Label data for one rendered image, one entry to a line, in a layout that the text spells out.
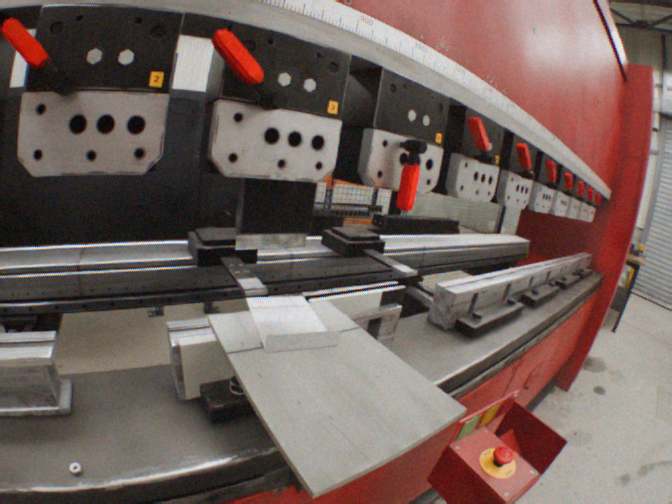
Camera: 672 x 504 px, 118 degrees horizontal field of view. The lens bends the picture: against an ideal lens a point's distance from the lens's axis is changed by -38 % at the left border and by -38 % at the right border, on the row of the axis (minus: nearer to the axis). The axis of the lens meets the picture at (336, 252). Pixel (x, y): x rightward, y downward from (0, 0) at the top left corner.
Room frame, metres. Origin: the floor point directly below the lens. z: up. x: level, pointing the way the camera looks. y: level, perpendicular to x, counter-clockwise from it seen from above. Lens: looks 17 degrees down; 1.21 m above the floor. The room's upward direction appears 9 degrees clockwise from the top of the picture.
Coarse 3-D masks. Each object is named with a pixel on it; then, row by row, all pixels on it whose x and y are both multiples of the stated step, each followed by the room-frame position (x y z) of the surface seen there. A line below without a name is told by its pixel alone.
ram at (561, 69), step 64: (0, 0) 0.16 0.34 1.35; (64, 0) 0.21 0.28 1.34; (128, 0) 0.25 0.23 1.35; (192, 0) 0.28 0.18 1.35; (256, 0) 0.32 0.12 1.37; (384, 0) 0.42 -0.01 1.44; (448, 0) 0.50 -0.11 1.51; (512, 0) 0.63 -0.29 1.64; (576, 0) 0.92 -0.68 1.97; (384, 64) 0.43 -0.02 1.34; (512, 64) 0.64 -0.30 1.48; (576, 64) 0.93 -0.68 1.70; (512, 128) 0.66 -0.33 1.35; (576, 128) 0.97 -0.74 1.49
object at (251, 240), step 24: (240, 192) 0.37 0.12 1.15; (264, 192) 0.38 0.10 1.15; (288, 192) 0.40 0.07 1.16; (312, 192) 0.42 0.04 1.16; (240, 216) 0.37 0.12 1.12; (264, 216) 0.38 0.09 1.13; (288, 216) 0.40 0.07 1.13; (312, 216) 0.43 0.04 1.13; (240, 240) 0.38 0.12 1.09; (264, 240) 0.40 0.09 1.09; (288, 240) 0.42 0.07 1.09
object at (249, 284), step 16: (192, 240) 0.55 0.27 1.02; (208, 240) 0.53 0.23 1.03; (224, 240) 0.55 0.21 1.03; (192, 256) 0.55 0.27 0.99; (208, 256) 0.52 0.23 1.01; (224, 256) 0.54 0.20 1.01; (240, 256) 0.56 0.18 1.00; (256, 256) 0.58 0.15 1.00; (240, 272) 0.48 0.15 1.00; (240, 288) 0.43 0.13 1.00; (256, 288) 0.43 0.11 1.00
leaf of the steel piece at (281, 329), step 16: (256, 320) 0.35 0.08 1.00; (272, 320) 0.35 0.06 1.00; (288, 320) 0.36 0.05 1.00; (304, 320) 0.37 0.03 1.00; (272, 336) 0.29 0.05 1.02; (288, 336) 0.30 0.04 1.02; (304, 336) 0.30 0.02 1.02; (320, 336) 0.31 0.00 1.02; (336, 336) 0.32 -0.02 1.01; (272, 352) 0.29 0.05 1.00
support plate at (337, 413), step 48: (240, 336) 0.31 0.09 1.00; (240, 384) 0.24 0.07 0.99; (288, 384) 0.24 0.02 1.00; (336, 384) 0.25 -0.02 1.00; (384, 384) 0.26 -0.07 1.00; (432, 384) 0.27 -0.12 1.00; (288, 432) 0.18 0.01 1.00; (336, 432) 0.19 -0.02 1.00; (384, 432) 0.20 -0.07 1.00; (432, 432) 0.20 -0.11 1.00; (336, 480) 0.14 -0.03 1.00
